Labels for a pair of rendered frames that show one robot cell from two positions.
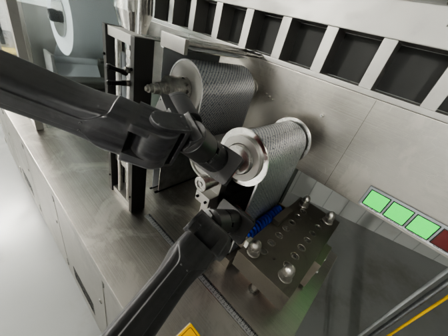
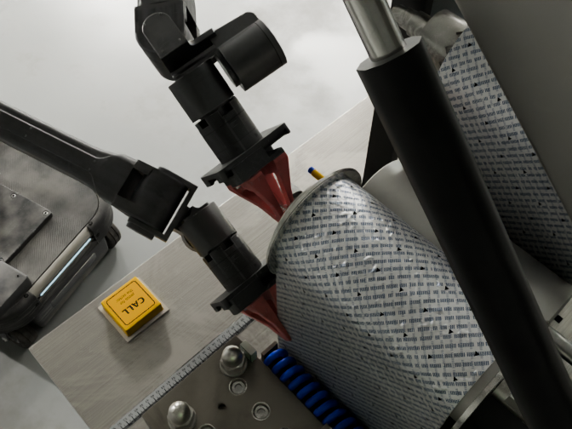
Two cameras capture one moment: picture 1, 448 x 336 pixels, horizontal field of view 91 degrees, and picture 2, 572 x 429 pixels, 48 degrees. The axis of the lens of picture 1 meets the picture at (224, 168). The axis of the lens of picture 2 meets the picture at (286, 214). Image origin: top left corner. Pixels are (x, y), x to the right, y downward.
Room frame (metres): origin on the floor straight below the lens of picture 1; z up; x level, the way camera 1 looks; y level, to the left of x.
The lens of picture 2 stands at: (0.53, -0.43, 1.86)
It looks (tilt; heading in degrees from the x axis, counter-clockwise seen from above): 56 degrees down; 102
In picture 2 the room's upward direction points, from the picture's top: straight up
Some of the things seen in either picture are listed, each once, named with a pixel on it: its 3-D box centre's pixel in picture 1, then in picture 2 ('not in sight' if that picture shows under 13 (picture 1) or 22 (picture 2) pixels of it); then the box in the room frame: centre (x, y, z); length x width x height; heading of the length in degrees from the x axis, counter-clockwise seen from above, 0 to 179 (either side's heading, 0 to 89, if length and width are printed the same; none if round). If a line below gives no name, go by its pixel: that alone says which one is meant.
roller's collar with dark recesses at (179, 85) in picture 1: (175, 88); (451, 46); (0.60, 0.19, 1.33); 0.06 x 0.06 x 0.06; 56
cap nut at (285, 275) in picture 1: (288, 271); (180, 414); (0.35, -0.22, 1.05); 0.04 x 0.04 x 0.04
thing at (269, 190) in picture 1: (268, 197); (346, 378); (0.54, -0.15, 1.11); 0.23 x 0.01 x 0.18; 146
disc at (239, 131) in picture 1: (242, 157); (315, 222); (0.48, -0.04, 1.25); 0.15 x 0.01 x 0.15; 56
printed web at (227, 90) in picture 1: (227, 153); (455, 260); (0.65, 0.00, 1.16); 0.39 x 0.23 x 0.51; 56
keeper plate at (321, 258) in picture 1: (316, 265); not in sight; (0.47, -0.36, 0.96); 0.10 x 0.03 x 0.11; 146
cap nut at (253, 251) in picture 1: (255, 247); (232, 357); (0.39, -0.14, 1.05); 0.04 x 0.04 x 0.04
